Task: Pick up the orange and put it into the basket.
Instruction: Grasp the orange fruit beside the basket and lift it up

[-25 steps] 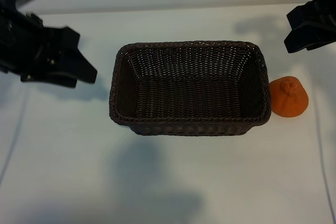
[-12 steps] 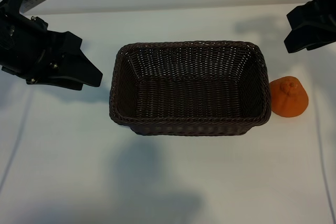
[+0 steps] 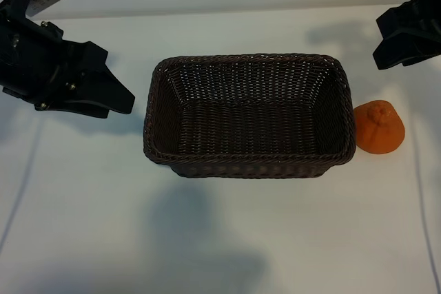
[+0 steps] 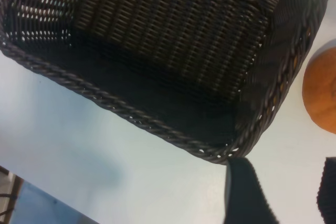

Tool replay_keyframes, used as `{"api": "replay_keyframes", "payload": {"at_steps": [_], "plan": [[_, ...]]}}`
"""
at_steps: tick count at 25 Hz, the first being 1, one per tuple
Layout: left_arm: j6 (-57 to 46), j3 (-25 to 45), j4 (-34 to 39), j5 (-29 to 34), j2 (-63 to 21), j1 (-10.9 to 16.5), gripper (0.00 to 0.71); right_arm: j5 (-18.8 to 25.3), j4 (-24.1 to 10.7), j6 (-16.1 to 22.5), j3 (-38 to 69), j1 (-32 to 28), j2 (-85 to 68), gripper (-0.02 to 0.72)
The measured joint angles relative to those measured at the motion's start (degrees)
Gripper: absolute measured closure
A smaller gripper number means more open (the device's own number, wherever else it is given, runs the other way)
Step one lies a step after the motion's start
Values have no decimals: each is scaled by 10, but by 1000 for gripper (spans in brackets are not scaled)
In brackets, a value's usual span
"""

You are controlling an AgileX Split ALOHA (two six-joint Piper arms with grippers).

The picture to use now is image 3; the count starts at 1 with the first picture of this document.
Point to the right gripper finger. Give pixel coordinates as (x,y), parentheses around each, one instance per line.
(396,52)
(413,18)

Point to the dark brown wicker basket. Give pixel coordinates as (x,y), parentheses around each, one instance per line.
(248,128)

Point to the orange fruit with knob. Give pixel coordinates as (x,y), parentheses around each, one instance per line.
(379,132)

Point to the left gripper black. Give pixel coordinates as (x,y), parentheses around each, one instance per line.
(34,63)

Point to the black left camera bracket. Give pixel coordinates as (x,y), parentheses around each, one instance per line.
(13,1)

